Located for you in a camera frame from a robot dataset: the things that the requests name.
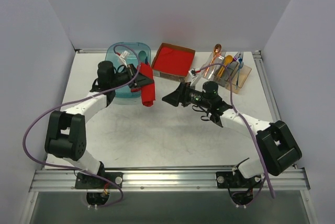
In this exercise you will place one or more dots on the teal plastic spoon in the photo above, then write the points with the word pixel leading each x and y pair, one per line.
pixel 142 55

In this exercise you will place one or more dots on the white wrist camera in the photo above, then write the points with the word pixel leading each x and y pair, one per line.
pixel 123 58
pixel 194 74

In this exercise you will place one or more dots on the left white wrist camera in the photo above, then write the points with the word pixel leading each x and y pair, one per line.
pixel 123 58

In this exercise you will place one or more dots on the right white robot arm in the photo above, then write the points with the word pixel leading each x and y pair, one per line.
pixel 277 148

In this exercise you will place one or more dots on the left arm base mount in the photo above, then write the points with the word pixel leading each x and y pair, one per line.
pixel 85 181

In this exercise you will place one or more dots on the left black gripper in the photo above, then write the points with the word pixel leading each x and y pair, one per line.
pixel 134 76

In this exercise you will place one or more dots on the cardboard napkin box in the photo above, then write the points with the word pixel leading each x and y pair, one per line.
pixel 172 63

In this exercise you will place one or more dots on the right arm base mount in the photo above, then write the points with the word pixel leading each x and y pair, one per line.
pixel 227 178

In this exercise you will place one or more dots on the red paper napkin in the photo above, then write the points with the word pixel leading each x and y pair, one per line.
pixel 147 91

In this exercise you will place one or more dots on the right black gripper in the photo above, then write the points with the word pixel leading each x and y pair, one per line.
pixel 183 94

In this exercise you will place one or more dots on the yellow plastic spoon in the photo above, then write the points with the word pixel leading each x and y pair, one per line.
pixel 228 59

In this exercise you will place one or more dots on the teal plastic basin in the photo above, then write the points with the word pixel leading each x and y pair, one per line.
pixel 124 96

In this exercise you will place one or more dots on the clear utensil organizer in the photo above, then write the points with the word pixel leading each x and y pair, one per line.
pixel 229 77

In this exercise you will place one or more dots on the silver fork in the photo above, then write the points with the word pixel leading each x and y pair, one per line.
pixel 221 56

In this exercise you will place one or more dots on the red napkin stack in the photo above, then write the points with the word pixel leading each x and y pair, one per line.
pixel 172 60

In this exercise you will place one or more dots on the aluminium frame rail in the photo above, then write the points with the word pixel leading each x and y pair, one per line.
pixel 188 140

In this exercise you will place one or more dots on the copper metallic spoon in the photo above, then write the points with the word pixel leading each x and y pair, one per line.
pixel 216 53

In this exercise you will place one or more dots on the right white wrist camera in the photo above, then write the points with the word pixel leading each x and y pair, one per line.
pixel 194 74

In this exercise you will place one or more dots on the blue plastic fork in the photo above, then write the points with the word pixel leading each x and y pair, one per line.
pixel 240 66

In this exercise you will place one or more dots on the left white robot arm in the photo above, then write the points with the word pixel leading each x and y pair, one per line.
pixel 66 134

